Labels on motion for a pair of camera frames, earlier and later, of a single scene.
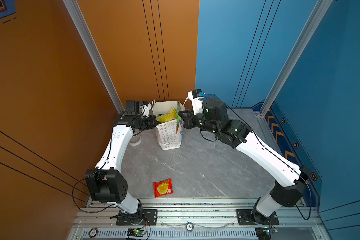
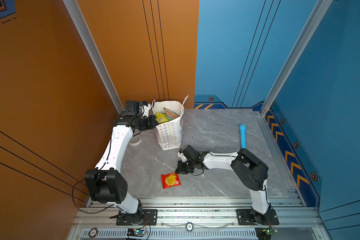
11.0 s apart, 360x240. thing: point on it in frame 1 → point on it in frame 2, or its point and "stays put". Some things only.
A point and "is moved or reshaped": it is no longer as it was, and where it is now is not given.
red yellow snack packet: (163, 187) → (170, 180)
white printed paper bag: (167, 137) stays put
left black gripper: (151, 119) stays put
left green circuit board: (135, 232) stays put
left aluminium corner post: (80, 22) stays put
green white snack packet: (178, 117) → (170, 115)
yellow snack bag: (172, 115) is moved or reshaped
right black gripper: (188, 120) → (180, 169)
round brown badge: (93, 232) stays put
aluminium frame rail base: (197, 219) stays put
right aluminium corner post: (303, 40) stays put
